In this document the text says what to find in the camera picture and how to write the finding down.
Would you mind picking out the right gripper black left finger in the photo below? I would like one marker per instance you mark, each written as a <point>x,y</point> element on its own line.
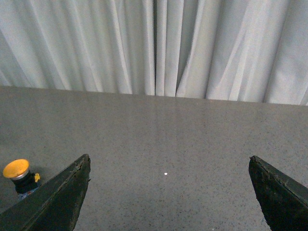
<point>55,206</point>

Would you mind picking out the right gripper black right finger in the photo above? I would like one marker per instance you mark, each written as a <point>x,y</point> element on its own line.
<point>283,200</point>

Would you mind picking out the yellow push button switch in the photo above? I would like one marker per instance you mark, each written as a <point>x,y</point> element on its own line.
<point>25,182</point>

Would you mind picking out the white pleated curtain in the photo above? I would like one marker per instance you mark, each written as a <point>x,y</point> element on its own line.
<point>237,50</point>

